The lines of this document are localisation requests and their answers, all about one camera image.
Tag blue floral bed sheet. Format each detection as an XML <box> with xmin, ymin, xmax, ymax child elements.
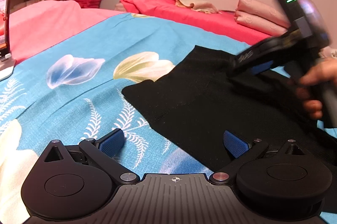
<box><xmin>0</xmin><ymin>12</ymin><xmax>337</xmax><ymax>224</ymax></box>

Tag black pants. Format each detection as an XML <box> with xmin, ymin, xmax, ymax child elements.
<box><xmin>122</xmin><ymin>46</ymin><xmax>336</xmax><ymax>173</ymax></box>

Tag person's right hand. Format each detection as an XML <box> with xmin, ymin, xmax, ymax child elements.
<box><xmin>288</xmin><ymin>57</ymin><xmax>337</xmax><ymax>120</ymax></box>

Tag white phone stand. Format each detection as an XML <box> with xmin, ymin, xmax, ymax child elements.
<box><xmin>0</xmin><ymin>53</ymin><xmax>15</xmax><ymax>81</ymax></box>

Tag pink blanket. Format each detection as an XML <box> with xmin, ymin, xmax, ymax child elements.
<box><xmin>9</xmin><ymin>0</ymin><xmax>121</xmax><ymax>64</ymax></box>

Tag beige crumpled towel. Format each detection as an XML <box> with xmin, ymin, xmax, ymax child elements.
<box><xmin>175</xmin><ymin>0</ymin><xmax>219</xmax><ymax>14</ymax></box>

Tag smartphone on stand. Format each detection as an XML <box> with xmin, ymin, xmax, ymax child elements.
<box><xmin>0</xmin><ymin>0</ymin><xmax>10</xmax><ymax>58</ymax></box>

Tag lower pink folded quilt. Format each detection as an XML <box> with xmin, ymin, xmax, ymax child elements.
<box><xmin>234</xmin><ymin>11</ymin><xmax>287</xmax><ymax>36</ymax></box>

